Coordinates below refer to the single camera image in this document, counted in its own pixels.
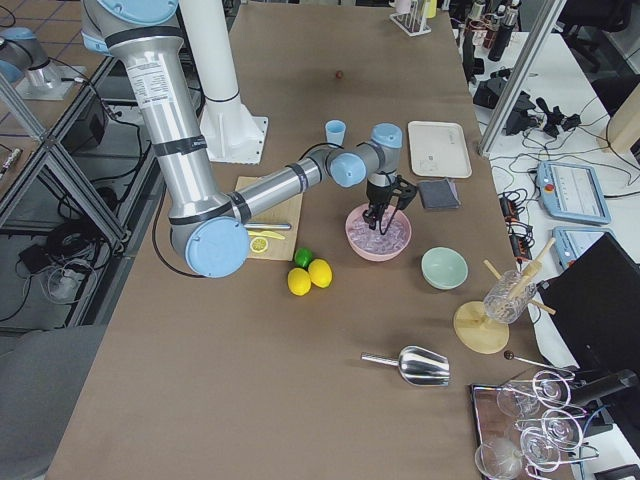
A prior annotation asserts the yellow lemon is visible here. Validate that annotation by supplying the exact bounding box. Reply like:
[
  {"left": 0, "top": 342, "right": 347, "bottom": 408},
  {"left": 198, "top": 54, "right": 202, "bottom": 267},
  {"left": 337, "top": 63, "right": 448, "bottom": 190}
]
[
  {"left": 287, "top": 267, "right": 311, "bottom": 296},
  {"left": 307, "top": 258, "right": 333, "bottom": 288}
]

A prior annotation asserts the clear glass mug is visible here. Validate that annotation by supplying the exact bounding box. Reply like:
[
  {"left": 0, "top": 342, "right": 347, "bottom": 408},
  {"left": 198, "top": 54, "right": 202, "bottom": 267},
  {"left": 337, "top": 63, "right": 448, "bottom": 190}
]
[{"left": 483, "top": 270, "right": 536, "bottom": 324}]

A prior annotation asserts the steel handled knife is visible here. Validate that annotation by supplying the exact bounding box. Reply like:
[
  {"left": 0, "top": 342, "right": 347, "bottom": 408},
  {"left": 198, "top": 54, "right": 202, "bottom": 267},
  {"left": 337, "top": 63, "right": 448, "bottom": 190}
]
[{"left": 245, "top": 222, "right": 292, "bottom": 231}]

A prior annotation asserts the wine glass rack tray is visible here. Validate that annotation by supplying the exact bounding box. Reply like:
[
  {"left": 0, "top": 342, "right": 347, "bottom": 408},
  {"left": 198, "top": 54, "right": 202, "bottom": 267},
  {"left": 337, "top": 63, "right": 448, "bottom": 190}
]
[{"left": 470, "top": 369, "right": 599, "bottom": 479}]

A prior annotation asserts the steel ice scoop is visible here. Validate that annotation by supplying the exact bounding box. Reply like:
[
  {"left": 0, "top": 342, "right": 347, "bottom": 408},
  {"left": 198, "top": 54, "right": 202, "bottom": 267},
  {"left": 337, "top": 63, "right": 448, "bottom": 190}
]
[{"left": 360, "top": 346, "right": 450, "bottom": 387}]

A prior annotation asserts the pink bowl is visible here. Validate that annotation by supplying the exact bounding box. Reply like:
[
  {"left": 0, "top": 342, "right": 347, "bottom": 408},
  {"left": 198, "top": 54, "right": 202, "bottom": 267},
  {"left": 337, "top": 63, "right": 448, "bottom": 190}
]
[{"left": 344, "top": 203, "right": 413, "bottom": 262}]

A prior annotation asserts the white wire cup rack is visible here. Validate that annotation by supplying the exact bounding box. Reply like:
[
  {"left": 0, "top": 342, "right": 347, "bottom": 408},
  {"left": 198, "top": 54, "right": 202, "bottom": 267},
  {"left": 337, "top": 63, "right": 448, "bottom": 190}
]
[{"left": 389, "top": 0, "right": 431, "bottom": 37}]

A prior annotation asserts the pile of clear ice cubes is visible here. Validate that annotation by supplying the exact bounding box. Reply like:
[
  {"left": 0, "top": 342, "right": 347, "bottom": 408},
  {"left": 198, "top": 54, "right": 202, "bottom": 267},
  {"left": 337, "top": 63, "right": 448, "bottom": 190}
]
[{"left": 348, "top": 208, "right": 409, "bottom": 254}]

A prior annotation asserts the wooden cutting board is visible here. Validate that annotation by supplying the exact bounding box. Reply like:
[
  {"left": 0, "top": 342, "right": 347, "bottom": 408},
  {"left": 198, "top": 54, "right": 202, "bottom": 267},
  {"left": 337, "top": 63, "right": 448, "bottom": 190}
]
[{"left": 248, "top": 194, "right": 303, "bottom": 261}]

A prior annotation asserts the cream rabbit tray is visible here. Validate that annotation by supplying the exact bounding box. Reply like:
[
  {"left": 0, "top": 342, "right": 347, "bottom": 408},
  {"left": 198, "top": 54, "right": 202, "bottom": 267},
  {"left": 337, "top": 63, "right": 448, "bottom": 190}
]
[{"left": 408, "top": 120, "right": 472, "bottom": 179}]

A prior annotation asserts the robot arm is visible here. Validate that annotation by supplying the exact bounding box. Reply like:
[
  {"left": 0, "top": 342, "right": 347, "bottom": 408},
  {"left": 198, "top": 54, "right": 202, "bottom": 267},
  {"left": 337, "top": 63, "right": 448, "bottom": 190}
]
[
  {"left": 1, "top": 27, "right": 71, "bottom": 101},
  {"left": 82, "top": 1, "right": 402, "bottom": 278}
]

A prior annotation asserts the black camera mount wrist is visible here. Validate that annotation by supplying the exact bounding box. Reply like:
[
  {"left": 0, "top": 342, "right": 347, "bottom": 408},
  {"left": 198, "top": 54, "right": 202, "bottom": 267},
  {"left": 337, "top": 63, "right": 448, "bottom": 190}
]
[{"left": 392, "top": 175, "right": 418, "bottom": 210}]

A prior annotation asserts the aluminium frame post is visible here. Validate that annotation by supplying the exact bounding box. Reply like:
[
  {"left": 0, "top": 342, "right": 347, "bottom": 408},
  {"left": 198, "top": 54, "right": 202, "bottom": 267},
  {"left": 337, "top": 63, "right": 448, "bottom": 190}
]
[{"left": 478, "top": 0, "right": 566, "bottom": 157}]

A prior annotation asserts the lemon slice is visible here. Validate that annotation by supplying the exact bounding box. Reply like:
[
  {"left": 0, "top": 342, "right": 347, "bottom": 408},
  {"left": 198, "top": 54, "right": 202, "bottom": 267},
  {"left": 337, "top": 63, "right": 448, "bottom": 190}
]
[{"left": 250, "top": 236, "right": 269, "bottom": 254}]

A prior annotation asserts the mint green bowl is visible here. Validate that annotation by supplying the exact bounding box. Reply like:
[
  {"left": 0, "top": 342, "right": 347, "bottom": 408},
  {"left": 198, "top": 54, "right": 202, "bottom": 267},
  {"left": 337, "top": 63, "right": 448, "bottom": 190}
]
[{"left": 421, "top": 247, "right": 468, "bottom": 290}]

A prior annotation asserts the green lime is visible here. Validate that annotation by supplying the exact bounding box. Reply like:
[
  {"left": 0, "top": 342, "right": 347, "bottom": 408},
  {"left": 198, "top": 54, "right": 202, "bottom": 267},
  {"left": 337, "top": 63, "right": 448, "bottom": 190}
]
[{"left": 293, "top": 247, "right": 314, "bottom": 269}]

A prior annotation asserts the blue teach pendant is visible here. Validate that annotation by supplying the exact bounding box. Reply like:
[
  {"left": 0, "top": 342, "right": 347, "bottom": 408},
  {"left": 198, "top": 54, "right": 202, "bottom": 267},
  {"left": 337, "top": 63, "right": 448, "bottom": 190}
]
[
  {"left": 536, "top": 161, "right": 611, "bottom": 225},
  {"left": 551, "top": 226, "right": 614, "bottom": 270}
]

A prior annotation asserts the light blue cup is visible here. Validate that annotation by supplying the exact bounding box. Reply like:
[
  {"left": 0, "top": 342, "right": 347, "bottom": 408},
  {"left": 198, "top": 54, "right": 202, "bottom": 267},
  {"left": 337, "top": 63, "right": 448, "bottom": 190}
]
[{"left": 324, "top": 119, "right": 346, "bottom": 146}]

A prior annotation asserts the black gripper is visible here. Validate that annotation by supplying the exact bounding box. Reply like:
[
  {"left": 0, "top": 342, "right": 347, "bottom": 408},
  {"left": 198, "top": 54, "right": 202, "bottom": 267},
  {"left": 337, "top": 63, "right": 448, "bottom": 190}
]
[{"left": 362, "top": 173, "right": 395, "bottom": 230}]

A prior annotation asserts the black plastic gripper part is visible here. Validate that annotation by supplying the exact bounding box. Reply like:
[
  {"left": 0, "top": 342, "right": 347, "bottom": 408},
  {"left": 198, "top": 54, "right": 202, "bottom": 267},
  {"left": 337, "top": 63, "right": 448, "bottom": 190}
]
[{"left": 473, "top": 68, "right": 538, "bottom": 136}]

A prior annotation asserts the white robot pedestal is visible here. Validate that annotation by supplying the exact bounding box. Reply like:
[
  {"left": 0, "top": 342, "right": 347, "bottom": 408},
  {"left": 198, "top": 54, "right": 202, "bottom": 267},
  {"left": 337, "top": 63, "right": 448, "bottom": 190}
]
[{"left": 179, "top": 0, "right": 268, "bottom": 164}]

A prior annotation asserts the dark grey cloth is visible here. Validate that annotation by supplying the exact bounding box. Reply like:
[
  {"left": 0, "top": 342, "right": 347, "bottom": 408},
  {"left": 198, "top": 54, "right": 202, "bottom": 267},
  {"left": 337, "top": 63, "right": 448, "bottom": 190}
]
[{"left": 418, "top": 179, "right": 461, "bottom": 210}]

